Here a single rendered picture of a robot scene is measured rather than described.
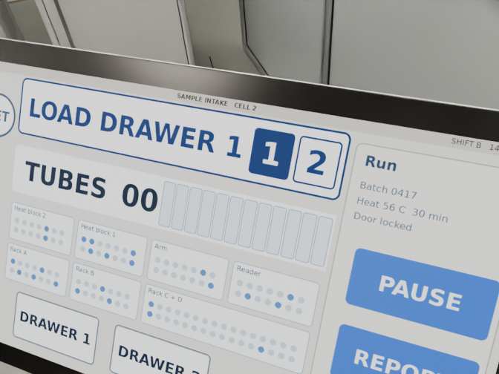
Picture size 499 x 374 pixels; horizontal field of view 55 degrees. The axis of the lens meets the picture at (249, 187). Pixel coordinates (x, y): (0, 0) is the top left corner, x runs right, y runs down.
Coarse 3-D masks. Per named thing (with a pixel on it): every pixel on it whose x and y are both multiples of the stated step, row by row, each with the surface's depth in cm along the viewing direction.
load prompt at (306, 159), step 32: (32, 96) 43; (64, 96) 42; (96, 96) 41; (128, 96) 40; (32, 128) 43; (64, 128) 42; (96, 128) 41; (128, 128) 40; (160, 128) 39; (192, 128) 38; (224, 128) 37; (256, 128) 37; (288, 128) 36; (320, 128) 35; (160, 160) 39; (192, 160) 39; (224, 160) 38; (256, 160) 37; (288, 160) 36; (320, 160) 35; (320, 192) 36
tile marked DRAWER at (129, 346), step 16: (128, 336) 42; (144, 336) 41; (112, 352) 43; (128, 352) 42; (144, 352) 42; (160, 352) 41; (176, 352) 41; (192, 352) 40; (112, 368) 43; (128, 368) 42; (144, 368) 42; (160, 368) 41; (176, 368) 41; (192, 368) 40; (208, 368) 40
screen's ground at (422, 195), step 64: (0, 64) 44; (384, 128) 34; (0, 192) 45; (64, 192) 43; (256, 192) 37; (384, 192) 34; (448, 192) 33; (0, 256) 46; (256, 256) 38; (448, 256) 33; (0, 320) 46; (320, 320) 36; (384, 320) 35
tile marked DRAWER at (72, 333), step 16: (16, 304) 46; (32, 304) 45; (48, 304) 44; (16, 320) 46; (32, 320) 45; (48, 320) 44; (64, 320) 44; (80, 320) 43; (96, 320) 43; (16, 336) 46; (32, 336) 45; (48, 336) 45; (64, 336) 44; (80, 336) 44; (96, 336) 43; (64, 352) 44; (80, 352) 44
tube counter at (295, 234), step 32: (128, 192) 41; (160, 192) 40; (192, 192) 39; (224, 192) 38; (160, 224) 40; (192, 224) 39; (224, 224) 38; (256, 224) 37; (288, 224) 37; (320, 224) 36; (288, 256) 37; (320, 256) 36
